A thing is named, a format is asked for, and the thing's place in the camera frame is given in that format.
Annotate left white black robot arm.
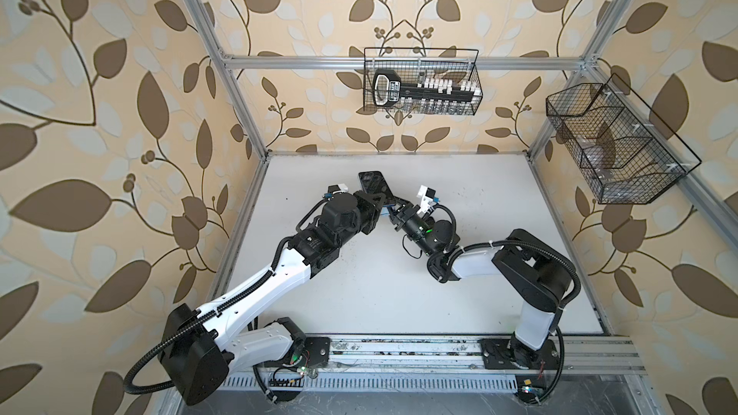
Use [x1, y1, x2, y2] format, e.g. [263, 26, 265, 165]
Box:
[123, 186, 386, 405]

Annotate black tool with white bits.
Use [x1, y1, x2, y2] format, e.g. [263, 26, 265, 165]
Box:
[369, 69, 484, 111]

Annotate right wall wire basket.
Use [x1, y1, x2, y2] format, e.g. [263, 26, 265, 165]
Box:
[546, 74, 703, 205]

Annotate back wall wire basket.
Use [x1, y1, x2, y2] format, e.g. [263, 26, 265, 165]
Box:
[362, 46, 484, 116]

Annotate aluminium front rail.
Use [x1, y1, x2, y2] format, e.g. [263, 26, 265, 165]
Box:
[166, 332, 653, 394]

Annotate wrist white camera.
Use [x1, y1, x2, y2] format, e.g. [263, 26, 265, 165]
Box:
[417, 186, 438, 216]
[325, 184, 349, 198]

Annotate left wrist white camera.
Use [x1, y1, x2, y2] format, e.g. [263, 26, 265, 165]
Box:
[325, 184, 349, 198]

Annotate aluminium frame bars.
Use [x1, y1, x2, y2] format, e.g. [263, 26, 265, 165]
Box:
[160, 0, 738, 255]

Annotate wall wire basket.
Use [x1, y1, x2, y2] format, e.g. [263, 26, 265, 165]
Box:
[546, 74, 703, 205]
[362, 46, 484, 116]

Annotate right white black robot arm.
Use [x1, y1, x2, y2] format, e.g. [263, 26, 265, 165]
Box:
[388, 203, 582, 405]

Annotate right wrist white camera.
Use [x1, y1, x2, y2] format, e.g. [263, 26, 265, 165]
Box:
[417, 186, 438, 216]

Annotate black smartphone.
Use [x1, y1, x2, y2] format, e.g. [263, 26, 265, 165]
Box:
[359, 171, 395, 205]

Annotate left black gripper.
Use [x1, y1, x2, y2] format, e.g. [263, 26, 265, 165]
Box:
[331, 190, 384, 252]

